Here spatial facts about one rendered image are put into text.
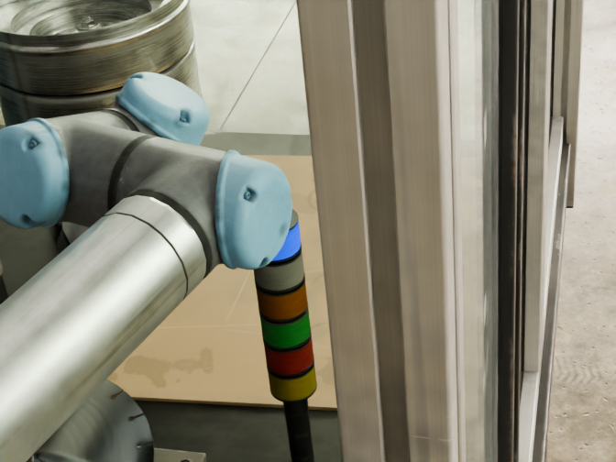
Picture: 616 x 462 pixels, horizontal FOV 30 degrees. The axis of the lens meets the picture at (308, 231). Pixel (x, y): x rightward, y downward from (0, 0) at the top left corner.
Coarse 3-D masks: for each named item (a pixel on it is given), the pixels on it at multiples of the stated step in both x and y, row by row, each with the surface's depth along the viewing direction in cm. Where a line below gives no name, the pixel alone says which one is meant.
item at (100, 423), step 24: (96, 408) 112; (120, 408) 112; (72, 432) 109; (96, 432) 109; (120, 432) 109; (144, 432) 108; (48, 456) 107; (72, 456) 107; (96, 456) 106; (120, 456) 106; (144, 456) 106
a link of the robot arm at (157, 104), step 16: (128, 80) 90; (144, 80) 90; (160, 80) 92; (128, 96) 89; (144, 96) 88; (160, 96) 89; (176, 96) 91; (192, 96) 92; (128, 112) 89; (144, 112) 88; (160, 112) 88; (176, 112) 88; (192, 112) 90; (208, 112) 92; (144, 128) 88; (160, 128) 88; (176, 128) 89; (192, 128) 90; (192, 144) 91
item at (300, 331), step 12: (264, 324) 104; (276, 324) 102; (288, 324) 102; (300, 324) 103; (264, 336) 105; (276, 336) 103; (288, 336) 103; (300, 336) 104; (276, 348) 104; (288, 348) 104
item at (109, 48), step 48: (0, 0) 170; (48, 0) 171; (96, 0) 174; (144, 0) 170; (0, 48) 154; (48, 48) 151; (96, 48) 151; (144, 48) 155; (192, 48) 167; (0, 96) 163; (48, 96) 157; (96, 96) 156
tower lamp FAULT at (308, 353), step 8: (264, 344) 105; (304, 344) 105; (312, 344) 106; (272, 352) 105; (280, 352) 104; (288, 352) 104; (296, 352) 104; (304, 352) 105; (312, 352) 106; (272, 360) 105; (280, 360) 105; (288, 360) 105; (296, 360) 105; (304, 360) 105; (312, 360) 107; (272, 368) 106; (280, 368) 105; (288, 368) 105; (296, 368) 105; (304, 368) 106; (288, 376) 106
